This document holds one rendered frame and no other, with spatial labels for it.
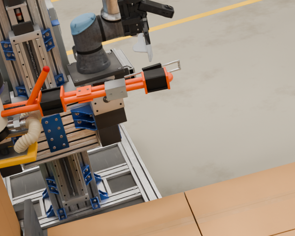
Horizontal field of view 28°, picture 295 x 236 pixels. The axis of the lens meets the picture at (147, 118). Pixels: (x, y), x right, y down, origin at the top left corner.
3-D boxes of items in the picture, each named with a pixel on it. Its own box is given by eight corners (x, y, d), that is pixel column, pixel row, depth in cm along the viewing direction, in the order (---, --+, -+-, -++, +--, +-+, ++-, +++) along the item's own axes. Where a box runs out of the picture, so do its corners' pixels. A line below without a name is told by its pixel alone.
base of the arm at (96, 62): (74, 64, 265) (69, 44, 260) (106, 55, 267) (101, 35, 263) (80, 77, 252) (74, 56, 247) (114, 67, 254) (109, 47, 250)
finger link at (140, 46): (135, 64, 185) (130, 36, 187) (154, 61, 185) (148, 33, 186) (135, 62, 182) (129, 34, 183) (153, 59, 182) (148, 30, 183)
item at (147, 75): (145, 94, 193) (142, 81, 190) (143, 84, 199) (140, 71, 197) (170, 89, 193) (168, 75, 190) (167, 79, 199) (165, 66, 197)
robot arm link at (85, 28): (73, 44, 259) (66, 16, 253) (103, 37, 261) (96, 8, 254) (77, 54, 249) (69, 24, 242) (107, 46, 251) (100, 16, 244)
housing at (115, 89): (107, 102, 194) (104, 90, 192) (106, 92, 200) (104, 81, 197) (128, 97, 194) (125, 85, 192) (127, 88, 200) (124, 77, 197)
